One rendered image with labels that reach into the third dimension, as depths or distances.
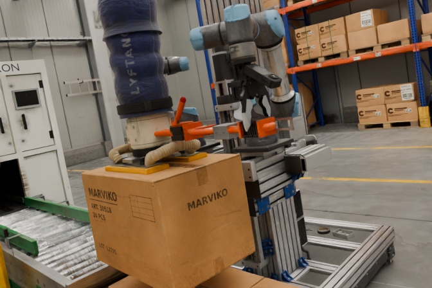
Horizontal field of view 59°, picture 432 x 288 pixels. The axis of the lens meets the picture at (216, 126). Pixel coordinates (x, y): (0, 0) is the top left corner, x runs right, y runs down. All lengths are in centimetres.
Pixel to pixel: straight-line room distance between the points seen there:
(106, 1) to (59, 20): 1052
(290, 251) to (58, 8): 1069
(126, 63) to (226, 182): 59
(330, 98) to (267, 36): 888
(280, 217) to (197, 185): 98
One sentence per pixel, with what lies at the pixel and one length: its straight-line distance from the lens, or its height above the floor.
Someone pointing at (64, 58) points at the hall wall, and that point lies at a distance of 1184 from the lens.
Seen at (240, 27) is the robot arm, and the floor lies 149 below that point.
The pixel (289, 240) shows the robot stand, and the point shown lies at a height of 41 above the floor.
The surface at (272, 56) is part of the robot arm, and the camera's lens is 166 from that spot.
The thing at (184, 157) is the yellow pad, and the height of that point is 109.
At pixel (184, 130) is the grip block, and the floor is 121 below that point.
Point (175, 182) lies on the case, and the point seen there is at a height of 105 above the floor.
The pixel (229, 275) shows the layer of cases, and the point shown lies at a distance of 176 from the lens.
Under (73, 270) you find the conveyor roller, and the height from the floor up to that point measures 54.
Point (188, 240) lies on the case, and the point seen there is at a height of 84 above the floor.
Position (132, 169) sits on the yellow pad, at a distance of 149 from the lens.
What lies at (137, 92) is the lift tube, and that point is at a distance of 150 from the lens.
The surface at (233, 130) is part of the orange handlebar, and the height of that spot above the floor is 120.
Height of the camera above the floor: 132
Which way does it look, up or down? 5 degrees down
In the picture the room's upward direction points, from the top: 10 degrees counter-clockwise
